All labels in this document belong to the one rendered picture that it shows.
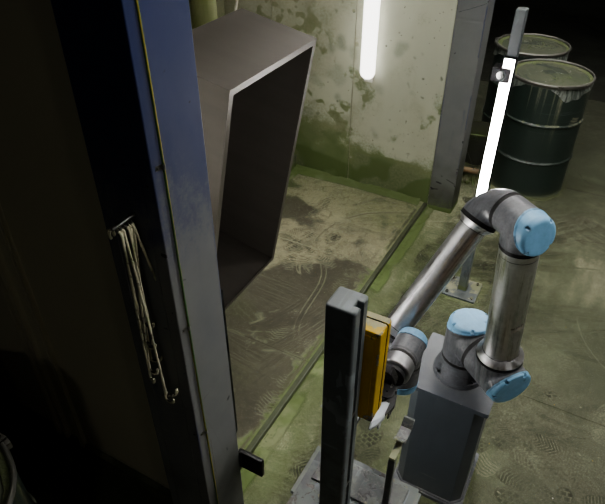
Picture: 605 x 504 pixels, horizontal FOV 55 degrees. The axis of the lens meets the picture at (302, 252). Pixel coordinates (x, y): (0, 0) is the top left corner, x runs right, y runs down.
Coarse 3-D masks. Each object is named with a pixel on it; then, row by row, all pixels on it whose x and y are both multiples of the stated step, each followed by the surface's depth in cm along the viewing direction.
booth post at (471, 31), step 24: (480, 0) 339; (456, 24) 353; (480, 24) 346; (456, 48) 360; (480, 48) 354; (456, 72) 368; (480, 72) 374; (456, 96) 376; (456, 120) 385; (456, 144) 394; (456, 168) 403; (432, 192) 422; (456, 192) 422
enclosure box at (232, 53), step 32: (192, 32) 209; (224, 32) 214; (256, 32) 219; (288, 32) 224; (224, 64) 196; (256, 64) 200; (288, 64) 238; (224, 96) 186; (256, 96) 254; (288, 96) 246; (224, 128) 193; (256, 128) 264; (288, 128) 255; (224, 160) 202; (256, 160) 274; (288, 160) 265; (224, 192) 296; (256, 192) 286; (224, 224) 310; (256, 224) 298; (224, 256) 300; (256, 256) 305; (224, 288) 284
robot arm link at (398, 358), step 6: (390, 354) 164; (396, 354) 163; (402, 354) 163; (390, 360) 161; (396, 360) 161; (402, 360) 161; (408, 360) 162; (402, 366) 160; (408, 366) 161; (414, 366) 164; (408, 372) 161; (408, 378) 162
